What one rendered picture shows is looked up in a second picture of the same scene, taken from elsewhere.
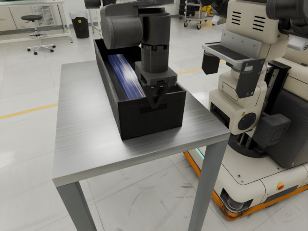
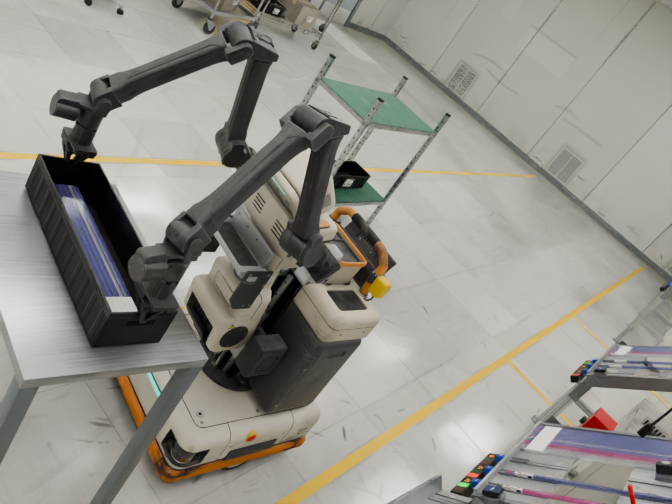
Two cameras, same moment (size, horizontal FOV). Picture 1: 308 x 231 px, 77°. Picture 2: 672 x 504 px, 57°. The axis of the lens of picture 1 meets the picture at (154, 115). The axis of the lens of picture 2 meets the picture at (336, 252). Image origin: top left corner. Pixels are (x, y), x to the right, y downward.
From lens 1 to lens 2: 106 cm
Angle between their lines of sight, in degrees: 32
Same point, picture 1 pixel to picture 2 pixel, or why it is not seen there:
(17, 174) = not seen: outside the picture
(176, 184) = (82, 416)
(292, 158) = (277, 398)
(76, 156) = (43, 359)
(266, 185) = (233, 432)
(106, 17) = (144, 264)
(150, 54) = (162, 286)
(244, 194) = (198, 441)
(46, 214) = not seen: outside the picture
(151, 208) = (26, 454)
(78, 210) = (16, 419)
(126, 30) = (155, 274)
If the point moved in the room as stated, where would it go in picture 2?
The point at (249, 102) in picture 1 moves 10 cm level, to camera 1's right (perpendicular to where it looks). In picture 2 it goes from (243, 314) to (270, 320)
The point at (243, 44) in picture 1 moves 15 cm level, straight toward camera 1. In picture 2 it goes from (256, 242) to (245, 267)
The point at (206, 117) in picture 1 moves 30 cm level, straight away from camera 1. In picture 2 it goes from (186, 335) to (208, 271)
